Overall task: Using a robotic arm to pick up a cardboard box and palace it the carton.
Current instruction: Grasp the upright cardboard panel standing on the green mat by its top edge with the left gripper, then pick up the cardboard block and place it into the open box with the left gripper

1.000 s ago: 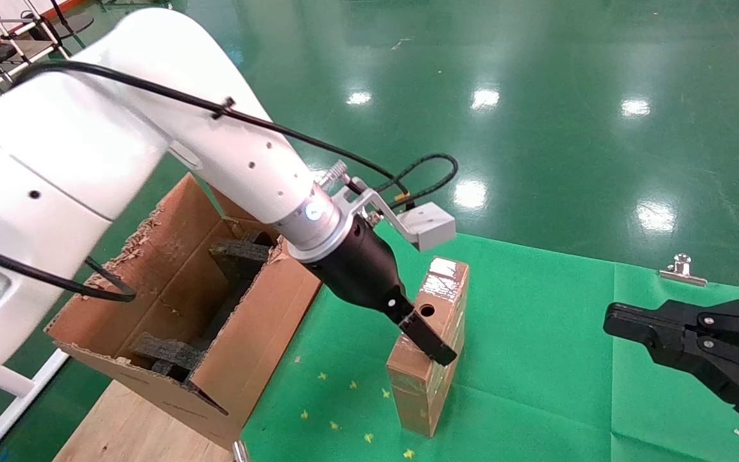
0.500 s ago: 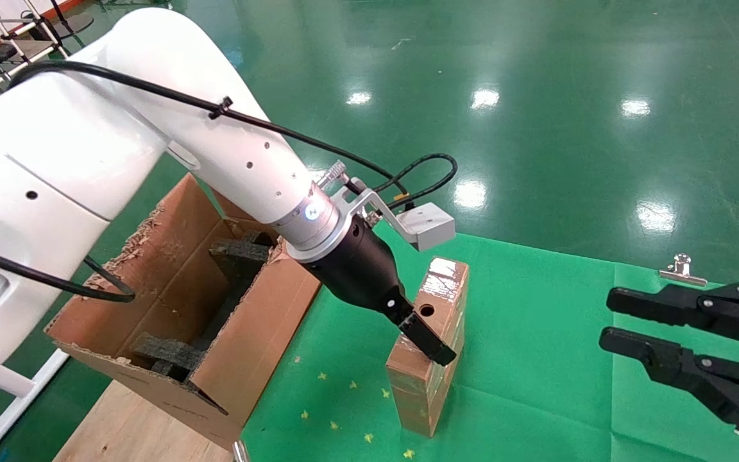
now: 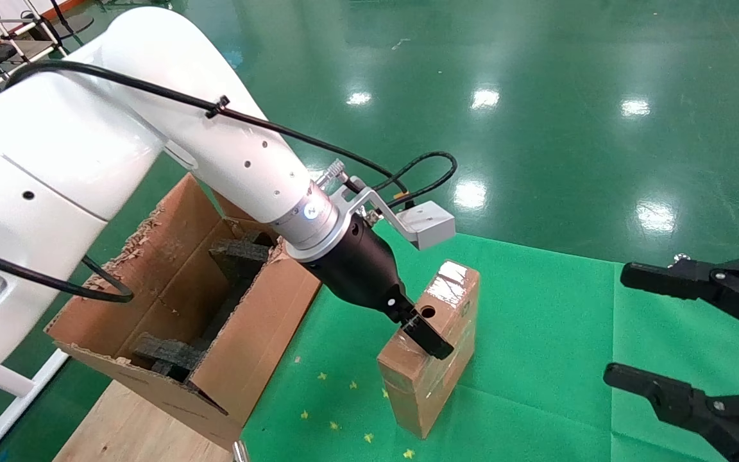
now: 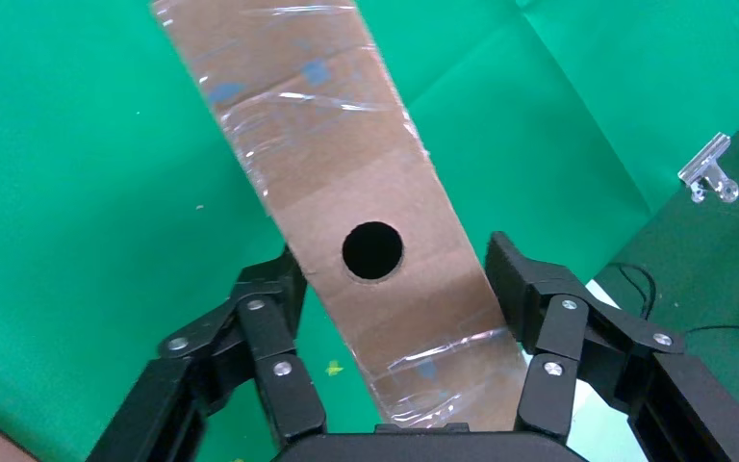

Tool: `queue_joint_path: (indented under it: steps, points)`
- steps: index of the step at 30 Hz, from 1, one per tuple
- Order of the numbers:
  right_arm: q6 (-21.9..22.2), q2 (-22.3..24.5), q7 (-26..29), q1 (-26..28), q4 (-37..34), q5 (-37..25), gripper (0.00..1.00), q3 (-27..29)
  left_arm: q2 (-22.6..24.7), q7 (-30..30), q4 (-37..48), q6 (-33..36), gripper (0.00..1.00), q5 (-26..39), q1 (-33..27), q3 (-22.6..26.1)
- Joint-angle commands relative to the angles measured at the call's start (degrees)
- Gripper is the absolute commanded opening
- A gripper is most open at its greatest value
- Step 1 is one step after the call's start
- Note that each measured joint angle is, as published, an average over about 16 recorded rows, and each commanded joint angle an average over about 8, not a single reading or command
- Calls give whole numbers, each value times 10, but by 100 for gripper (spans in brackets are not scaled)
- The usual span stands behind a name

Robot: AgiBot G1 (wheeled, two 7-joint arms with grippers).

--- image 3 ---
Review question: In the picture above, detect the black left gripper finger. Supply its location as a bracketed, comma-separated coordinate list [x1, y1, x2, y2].
[400, 310, 455, 361]

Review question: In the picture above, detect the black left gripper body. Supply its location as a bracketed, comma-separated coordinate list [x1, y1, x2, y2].
[305, 217, 419, 323]

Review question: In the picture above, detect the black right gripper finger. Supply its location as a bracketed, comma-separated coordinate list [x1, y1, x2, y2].
[620, 255, 739, 341]
[604, 363, 739, 462]

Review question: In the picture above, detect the small taped cardboard box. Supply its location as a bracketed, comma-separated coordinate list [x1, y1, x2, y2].
[377, 259, 480, 440]

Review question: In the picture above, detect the large open cardboard carton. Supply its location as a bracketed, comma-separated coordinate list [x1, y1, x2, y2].
[46, 172, 322, 450]

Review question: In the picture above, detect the green table cloth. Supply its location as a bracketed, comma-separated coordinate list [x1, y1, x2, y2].
[241, 221, 739, 462]

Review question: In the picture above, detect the black foam insert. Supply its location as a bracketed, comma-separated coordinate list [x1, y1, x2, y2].
[131, 232, 275, 382]

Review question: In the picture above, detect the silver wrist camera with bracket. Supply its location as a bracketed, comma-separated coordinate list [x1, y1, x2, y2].
[315, 159, 457, 251]

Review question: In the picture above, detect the white table leg frame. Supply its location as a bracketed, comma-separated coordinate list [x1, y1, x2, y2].
[0, 350, 70, 462]

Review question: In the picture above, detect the white tube frame rack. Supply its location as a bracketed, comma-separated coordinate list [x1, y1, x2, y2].
[0, 0, 75, 113]

